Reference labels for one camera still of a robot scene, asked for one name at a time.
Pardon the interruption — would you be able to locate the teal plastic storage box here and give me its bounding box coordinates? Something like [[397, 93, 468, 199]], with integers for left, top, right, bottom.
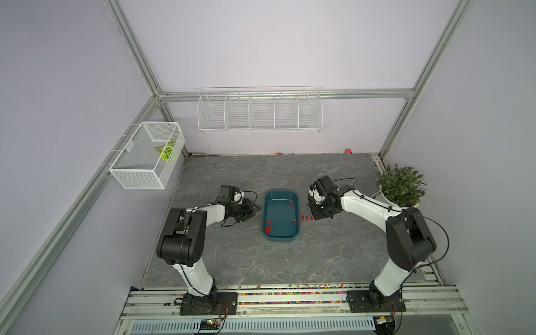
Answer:
[[261, 189, 301, 242]]

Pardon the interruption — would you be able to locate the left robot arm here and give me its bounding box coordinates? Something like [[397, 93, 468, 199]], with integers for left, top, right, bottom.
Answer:
[[156, 185, 260, 304]]

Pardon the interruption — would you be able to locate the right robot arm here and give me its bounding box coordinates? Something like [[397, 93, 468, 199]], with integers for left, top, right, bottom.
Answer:
[[308, 176, 437, 307]]

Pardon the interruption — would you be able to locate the green item in basket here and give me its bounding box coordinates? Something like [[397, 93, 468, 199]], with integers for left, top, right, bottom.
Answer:
[[156, 140, 176, 161]]

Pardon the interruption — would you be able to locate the large potted green plant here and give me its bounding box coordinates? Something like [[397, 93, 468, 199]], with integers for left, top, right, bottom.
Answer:
[[373, 164, 427, 207]]

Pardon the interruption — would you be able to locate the white mesh basket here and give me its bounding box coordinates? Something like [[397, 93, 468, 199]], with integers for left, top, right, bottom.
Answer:
[[108, 121, 185, 190]]

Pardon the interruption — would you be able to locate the white ventilation grille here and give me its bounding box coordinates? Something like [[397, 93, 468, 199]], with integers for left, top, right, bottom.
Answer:
[[129, 316, 376, 334]]

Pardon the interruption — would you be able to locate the white wire wall shelf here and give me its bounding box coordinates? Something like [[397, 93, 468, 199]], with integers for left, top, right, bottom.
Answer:
[[197, 87, 323, 132]]

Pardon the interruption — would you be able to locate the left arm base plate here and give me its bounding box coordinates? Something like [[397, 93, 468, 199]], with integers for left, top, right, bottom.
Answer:
[[180, 292, 238, 316]]

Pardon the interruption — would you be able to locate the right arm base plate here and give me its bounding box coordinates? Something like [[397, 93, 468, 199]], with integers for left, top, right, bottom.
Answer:
[[346, 289, 406, 314]]

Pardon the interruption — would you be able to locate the aluminium rail base frame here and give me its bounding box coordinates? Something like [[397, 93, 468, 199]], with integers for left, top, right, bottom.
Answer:
[[120, 282, 469, 320]]

